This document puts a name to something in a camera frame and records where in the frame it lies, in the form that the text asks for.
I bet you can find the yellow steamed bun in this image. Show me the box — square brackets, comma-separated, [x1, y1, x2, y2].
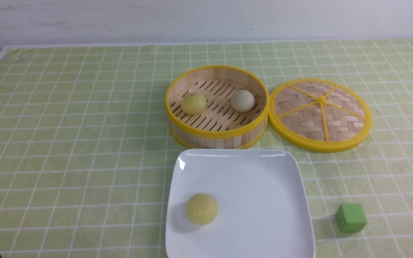
[180, 92, 207, 115]
[185, 193, 218, 225]

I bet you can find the white steamed bun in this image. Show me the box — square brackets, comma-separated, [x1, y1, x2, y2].
[231, 90, 255, 113]

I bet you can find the yellow steamed bun on plate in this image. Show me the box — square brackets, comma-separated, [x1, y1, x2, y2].
[185, 193, 218, 225]

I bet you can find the white square plate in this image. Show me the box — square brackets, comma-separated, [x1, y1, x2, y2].
[165, 149, 316, 258]

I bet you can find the bamboo steamer basket yellow rim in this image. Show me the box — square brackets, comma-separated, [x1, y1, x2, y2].
[165, 65, 270, 149]

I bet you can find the woven bamboo steamer lid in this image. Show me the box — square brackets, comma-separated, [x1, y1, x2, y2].
[268, 78, 372, 153]

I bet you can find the green cube block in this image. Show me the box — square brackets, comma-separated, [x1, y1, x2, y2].
[335, 204, 367, 234]

